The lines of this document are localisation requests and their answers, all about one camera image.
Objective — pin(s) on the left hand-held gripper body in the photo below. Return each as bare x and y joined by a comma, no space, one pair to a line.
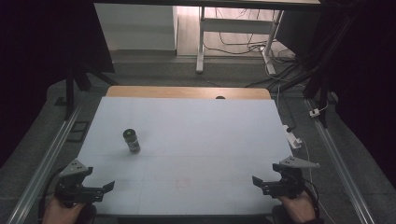
72,183

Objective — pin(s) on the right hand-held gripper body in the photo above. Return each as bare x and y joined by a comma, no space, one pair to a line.
292,182

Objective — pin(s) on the person's right hand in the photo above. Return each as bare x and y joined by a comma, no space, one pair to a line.
297,210

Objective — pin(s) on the person's left hand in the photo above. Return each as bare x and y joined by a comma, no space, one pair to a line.
59,213

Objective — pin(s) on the white power strip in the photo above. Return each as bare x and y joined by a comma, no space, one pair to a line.
292,138

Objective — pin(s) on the white plug adapter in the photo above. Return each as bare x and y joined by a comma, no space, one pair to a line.
314,112

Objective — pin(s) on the white table mat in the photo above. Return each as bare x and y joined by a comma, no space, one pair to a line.
193,140

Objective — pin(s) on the black tripod stand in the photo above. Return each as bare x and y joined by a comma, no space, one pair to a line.
322,93
70,93

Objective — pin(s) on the black table grommet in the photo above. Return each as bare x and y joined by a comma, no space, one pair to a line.
220,97

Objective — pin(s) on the black curtain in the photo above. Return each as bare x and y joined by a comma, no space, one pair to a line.
37,62
367,77

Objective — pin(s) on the aluminium floor rail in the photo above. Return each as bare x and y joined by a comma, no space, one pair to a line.
339,165
46,161

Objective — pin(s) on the black floor frame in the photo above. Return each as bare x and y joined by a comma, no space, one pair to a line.
78,131

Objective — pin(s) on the white desk frame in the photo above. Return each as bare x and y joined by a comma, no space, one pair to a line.
235,25

